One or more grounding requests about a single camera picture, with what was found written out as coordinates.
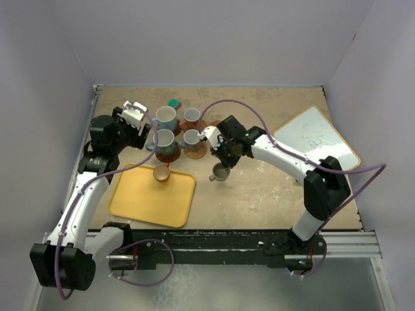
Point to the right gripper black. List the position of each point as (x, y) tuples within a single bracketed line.
[(231, 162)]

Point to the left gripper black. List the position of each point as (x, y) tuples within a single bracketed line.
[(137, 139)]

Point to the orange wooden coaster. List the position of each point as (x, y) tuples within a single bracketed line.
[(215, 123)]

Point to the woven light brown coaster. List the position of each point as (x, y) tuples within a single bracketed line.
[(202, 124), (200, 153)]

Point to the blue floral mug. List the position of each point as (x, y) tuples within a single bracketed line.
[(163, 143)]

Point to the small olive grey cup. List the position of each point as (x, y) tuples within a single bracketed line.
[(220, 172)]

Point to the large light blue mug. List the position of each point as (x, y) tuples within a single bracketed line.
[(166, 118)]

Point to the grey mug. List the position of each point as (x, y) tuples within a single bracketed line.
[(191, 141)]

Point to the dark brown wooden coaster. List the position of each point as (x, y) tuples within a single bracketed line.
[(170, 158), (177, 129)]

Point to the pink cup orange handle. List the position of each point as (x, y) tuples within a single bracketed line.
[(190, 120)]

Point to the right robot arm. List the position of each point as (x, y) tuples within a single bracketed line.
[(323, 190)]

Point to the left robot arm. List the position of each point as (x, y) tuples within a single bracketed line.
[(68, 258)]

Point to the small brown cup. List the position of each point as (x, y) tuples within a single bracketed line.
[(162, 173)]

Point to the green whiteboard eraser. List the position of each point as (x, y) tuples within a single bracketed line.
[(175, 104)]

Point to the yellow plastic tray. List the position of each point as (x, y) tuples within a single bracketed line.
[(139, 196)]

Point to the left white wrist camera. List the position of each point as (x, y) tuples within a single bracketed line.
[(132, 113)]

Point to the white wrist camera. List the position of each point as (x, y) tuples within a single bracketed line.
[(132, 113), (212, 135)]

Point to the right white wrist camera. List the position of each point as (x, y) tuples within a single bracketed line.
[(212, 135)]

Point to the whiteboard with yellow frame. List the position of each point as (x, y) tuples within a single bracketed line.
[(313, 134)]

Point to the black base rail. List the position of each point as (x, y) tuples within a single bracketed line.
[(273, 248)]

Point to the aluminium frame rail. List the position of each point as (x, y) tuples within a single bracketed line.
[(345, 245)]

